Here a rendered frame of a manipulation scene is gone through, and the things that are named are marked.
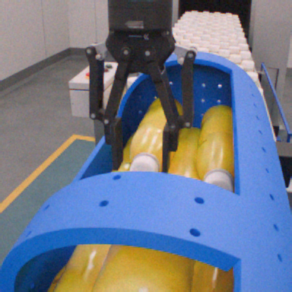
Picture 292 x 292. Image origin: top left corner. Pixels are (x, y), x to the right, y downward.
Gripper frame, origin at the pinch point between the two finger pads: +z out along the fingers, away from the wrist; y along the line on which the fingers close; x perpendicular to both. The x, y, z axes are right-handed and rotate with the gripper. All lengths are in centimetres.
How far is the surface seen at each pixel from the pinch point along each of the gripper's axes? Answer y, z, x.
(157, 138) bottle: 1.3, 0.3, 4.4
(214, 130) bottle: 9.6, -0.3, 7.5
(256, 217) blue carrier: 13.3, -6.7, -19.2
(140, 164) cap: 0.0, 1.9, -0.8
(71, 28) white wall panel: -225, 68, 465
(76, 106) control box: -26.7, 11.3, 37.7
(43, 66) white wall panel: -236, 108, 383
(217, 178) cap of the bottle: 10.5, 1.2, -3.1
